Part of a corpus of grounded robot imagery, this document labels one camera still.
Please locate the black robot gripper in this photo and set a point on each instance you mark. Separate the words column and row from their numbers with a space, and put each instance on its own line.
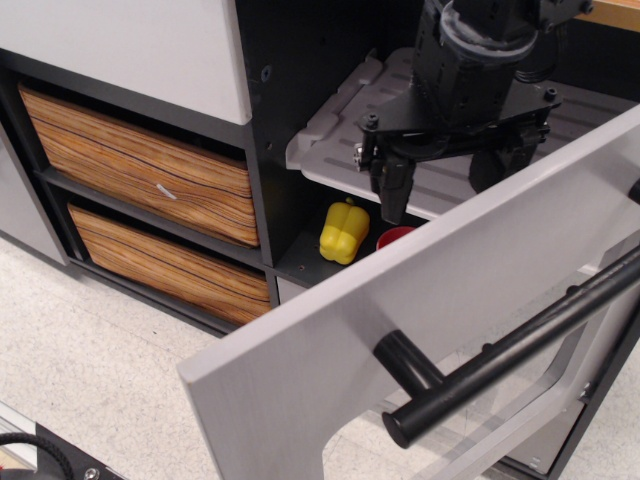
column 467, row 95

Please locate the grey toy oven door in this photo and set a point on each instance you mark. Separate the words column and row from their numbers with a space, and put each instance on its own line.
column 483, row 338

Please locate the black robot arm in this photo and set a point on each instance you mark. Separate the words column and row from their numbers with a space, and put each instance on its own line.
column 467, row 95

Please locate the grey oven rack shelf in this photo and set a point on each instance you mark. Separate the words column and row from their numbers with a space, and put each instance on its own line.
column 324, row 150

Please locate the red plastic cup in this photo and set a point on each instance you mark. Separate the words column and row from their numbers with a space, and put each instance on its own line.
column 393, row 235

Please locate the yellow toy bell pepper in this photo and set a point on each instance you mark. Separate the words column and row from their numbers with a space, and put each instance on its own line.
column 345, row 229

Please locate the dark grey toy kitchen cabinet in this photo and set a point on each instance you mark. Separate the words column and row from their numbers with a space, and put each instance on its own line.
column 93, row 356

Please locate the upper wood-pattern fabric bin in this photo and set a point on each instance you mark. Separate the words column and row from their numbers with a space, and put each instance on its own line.
column 188, row 185

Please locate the wood-pattern fabric bin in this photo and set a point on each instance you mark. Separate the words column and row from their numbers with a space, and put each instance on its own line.
column 188, row 185
column 219, row 288

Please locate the lower wood-pattern fabric bin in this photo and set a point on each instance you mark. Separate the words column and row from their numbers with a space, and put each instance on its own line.
column 219, row 288

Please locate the black oven door handle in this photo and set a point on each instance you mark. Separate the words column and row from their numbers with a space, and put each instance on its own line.
column 473, row 262

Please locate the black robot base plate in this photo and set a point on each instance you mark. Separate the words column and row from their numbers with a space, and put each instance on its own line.
column 79, row 460

